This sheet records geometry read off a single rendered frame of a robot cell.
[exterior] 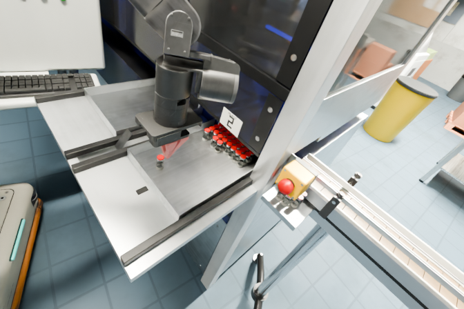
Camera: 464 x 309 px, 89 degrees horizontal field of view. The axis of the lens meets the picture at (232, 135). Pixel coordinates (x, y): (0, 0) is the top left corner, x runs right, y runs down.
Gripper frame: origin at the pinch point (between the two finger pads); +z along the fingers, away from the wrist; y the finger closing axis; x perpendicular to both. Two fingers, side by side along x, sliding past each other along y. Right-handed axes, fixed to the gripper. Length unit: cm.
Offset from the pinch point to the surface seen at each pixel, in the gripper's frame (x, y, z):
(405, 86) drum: -1, 302, 39
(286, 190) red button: -18.1, 23.9, 8.5
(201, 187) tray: -0.1, 12.9, 20.1
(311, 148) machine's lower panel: -8, 64, 21
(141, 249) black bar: -7.1, -8.9, 18.2
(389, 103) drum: 1, 305, 64
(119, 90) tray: 54, 13, 19
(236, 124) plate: 5.3, 27.0, 5.5
